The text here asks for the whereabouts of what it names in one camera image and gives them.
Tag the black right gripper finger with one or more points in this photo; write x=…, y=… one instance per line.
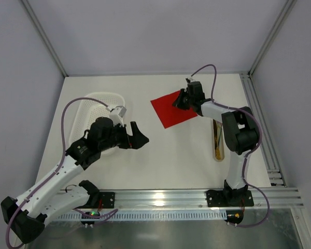
x=183, y=95
x=180, y=103

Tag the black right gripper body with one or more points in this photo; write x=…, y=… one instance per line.
x=185, y=96

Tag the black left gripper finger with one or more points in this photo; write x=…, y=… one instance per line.
x=135, y=130
x=137, y=142

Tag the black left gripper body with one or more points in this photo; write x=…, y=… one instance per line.
x=127, y=138

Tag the red paper napkin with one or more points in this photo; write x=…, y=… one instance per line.
x=167, y=113

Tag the gold knife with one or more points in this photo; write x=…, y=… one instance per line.
x=218, y=138

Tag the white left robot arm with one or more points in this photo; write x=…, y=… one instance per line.
x=28, y=214

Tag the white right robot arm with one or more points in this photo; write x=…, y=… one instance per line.
x=241, y=134

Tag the white perforated plastic basket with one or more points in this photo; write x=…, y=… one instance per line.
x=88, y=111

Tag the beige oblong utensil tray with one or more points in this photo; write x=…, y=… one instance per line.
x=221, y=141

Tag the left black connector box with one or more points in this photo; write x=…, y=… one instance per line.
x=90, y=215

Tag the black connector box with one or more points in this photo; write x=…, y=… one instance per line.
x=234, y=217
x=90, y=215

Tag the right black connector box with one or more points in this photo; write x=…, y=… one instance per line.
x=234, y=217

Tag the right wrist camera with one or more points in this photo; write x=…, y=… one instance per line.
x=189, y=79

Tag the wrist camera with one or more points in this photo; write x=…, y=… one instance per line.
x=117, y=115
x=189, y=79

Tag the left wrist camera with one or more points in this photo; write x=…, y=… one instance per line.
x=117, y=115

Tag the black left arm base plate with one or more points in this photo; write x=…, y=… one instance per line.
x=106, y=200

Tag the white slotted cable duct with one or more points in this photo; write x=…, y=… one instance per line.
x=141, y=216

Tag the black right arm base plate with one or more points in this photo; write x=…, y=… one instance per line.
x=229, y=198

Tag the aluminium right side rail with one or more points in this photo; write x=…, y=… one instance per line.
x=270, y=156

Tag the aluminium rail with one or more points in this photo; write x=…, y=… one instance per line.
x=270, y=156
x=278, y=197

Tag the right aluminium frame post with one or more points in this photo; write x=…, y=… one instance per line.
x=275, y=29

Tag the aluminium frame post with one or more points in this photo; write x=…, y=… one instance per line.
x=42, y=35
x=275, y=29

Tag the aluminium front rail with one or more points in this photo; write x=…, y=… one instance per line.
x=278, y=197

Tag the left aluminium frame post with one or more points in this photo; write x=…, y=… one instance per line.
x=42, y=35

